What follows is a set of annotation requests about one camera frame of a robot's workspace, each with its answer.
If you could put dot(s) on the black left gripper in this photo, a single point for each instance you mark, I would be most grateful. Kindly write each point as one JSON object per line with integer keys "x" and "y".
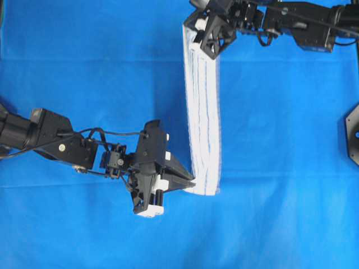
{"x": 149, "y": 162}

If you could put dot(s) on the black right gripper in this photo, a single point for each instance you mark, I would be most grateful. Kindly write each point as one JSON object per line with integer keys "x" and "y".
{"x": 212, "y": 23}

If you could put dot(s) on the blue striped white towel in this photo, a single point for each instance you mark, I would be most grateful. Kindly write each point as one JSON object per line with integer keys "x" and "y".
{"x": 203, "y": 115}

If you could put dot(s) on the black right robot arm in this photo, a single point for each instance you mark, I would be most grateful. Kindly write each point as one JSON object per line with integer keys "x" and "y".
{"x": 313, "y": 27}

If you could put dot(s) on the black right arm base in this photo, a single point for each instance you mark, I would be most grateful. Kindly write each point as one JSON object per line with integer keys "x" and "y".
{"x": 351, "y": 133}

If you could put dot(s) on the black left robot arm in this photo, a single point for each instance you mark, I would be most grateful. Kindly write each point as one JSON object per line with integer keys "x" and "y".
{"x": 51, "y": 135}

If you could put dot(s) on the blue table cloth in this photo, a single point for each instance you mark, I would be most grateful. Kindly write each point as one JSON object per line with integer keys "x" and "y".
{"x": 288, "y": 194}

